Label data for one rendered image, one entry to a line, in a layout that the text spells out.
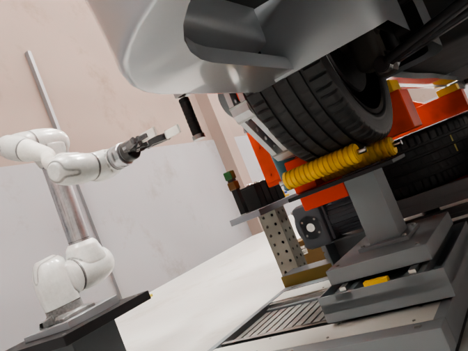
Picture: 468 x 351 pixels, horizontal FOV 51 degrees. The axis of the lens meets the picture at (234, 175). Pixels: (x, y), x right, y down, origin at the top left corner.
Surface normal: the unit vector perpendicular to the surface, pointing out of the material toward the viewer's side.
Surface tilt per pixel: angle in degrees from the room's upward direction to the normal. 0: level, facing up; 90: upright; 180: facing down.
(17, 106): 90
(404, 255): 90
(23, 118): 90
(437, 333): 90
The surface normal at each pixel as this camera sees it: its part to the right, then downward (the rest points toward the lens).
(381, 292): -0.51, 0.15
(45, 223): 0.80, -0.36
